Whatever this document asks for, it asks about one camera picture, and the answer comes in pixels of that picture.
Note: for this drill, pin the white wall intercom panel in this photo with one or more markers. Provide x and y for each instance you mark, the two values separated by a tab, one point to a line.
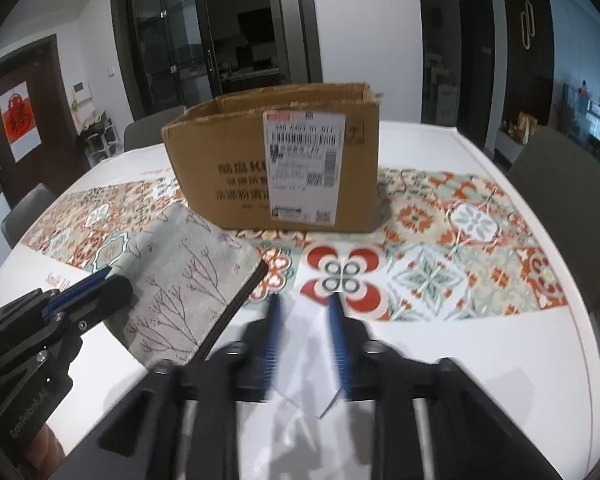
82	91

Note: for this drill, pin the person's left hand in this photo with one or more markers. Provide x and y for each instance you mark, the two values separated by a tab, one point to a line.
47	447

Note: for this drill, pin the metal loop wall ornament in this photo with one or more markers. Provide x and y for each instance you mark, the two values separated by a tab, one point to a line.
527	25

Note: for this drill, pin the brown cardboard box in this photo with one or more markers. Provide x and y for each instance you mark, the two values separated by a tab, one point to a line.
220	160

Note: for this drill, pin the black range hood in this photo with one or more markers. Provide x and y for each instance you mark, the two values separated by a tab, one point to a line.
255	25

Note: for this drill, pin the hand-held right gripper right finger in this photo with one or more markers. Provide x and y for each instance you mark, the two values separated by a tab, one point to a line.
341	350

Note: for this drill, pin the dark interior door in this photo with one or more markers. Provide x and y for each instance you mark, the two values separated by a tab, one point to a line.
480	60

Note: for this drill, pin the red white door poster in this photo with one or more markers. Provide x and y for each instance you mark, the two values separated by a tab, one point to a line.
20	125

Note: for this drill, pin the grey dining chair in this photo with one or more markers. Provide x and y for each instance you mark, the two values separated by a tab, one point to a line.
152	127
565	185
27	215

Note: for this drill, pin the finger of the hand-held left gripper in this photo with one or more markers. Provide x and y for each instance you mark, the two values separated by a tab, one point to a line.
105	297
82	285

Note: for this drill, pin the dark wooden entrance door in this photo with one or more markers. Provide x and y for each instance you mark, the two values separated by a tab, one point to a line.
50	110

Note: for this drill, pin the grey tree print pouch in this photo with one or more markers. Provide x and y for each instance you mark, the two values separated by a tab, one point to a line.
180	280

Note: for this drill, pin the display shelf unit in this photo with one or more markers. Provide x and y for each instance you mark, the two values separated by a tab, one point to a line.
595	120

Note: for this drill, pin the dark framed sliding glass door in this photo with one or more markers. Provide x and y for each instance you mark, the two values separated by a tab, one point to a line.
160	35

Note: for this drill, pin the white storage trolley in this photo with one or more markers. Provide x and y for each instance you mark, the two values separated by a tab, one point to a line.
97	135

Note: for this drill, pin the white cloth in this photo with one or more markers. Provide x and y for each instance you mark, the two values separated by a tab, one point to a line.
305	360

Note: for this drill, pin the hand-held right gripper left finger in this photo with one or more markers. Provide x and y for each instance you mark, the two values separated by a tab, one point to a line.
272	340

